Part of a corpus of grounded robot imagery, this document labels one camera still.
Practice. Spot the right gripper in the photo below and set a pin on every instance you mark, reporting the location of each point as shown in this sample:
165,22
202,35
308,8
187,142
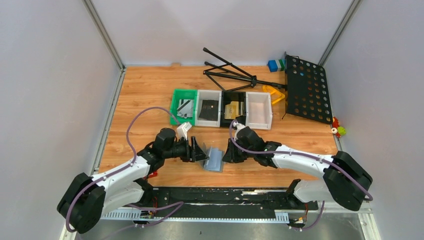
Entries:
230,156

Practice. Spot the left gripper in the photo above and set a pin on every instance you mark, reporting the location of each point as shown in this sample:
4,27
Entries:
197,154

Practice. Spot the grey card holder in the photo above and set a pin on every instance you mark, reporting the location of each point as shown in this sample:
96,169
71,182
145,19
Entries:
214,162

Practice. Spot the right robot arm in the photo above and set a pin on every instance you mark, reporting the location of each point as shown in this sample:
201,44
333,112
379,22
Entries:
339,177

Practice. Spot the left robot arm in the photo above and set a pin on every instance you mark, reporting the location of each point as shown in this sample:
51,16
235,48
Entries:
88,198

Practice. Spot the gold cards in bin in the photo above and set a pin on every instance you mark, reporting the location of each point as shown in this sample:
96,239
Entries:
241,106

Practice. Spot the black card in bin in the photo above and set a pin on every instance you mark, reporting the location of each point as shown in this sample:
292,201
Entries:
209,110

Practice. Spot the silver cards in bin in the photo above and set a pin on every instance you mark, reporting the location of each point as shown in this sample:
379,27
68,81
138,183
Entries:
185,108

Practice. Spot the white bin with black card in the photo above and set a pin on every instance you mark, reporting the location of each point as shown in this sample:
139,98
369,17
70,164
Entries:
207,94

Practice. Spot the red toy window block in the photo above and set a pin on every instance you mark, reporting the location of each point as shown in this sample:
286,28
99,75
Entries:
152,175

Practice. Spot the white empty bin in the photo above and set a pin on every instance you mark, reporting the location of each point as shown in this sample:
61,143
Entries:
259,113

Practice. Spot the green plastic bin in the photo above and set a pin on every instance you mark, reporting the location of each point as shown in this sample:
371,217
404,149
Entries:
184,94

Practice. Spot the black plastic bin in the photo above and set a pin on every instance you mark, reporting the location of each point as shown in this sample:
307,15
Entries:
226,98

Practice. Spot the black folding stand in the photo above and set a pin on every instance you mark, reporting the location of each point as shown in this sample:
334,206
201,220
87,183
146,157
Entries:
230,71

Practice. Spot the black perforated tray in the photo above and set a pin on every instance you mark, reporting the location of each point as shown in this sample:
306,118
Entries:
307,91

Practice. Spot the blue toy block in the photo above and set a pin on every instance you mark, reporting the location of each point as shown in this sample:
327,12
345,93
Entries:
277,65

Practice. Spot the colourful toy figure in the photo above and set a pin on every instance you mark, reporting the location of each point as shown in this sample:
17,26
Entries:
337,129

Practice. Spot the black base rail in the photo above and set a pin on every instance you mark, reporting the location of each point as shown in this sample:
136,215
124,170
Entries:
224,202

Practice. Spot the yellow toy frame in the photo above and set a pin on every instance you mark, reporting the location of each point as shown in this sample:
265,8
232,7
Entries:
275,94

